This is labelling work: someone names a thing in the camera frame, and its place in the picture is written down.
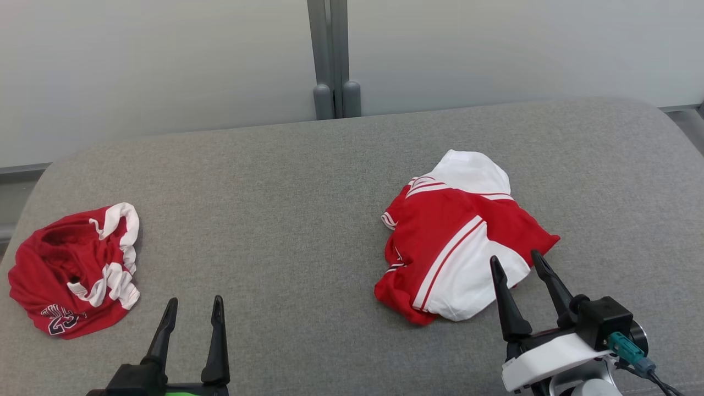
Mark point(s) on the grey partition base rail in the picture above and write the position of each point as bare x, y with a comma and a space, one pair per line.
22, 169
682, 108

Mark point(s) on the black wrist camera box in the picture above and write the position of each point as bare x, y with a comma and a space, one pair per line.
605, 324

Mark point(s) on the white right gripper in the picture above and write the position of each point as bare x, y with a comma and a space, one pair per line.
550, 357

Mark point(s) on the red garment with bulls print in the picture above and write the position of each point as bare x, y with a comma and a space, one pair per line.
55, 264

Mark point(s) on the grey metal partition post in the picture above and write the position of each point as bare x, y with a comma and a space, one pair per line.
318, 44
341, 44

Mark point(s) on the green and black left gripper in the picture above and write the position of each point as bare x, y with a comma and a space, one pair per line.
135, 382

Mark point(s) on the red and white jersey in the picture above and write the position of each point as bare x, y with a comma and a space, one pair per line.
440, 225

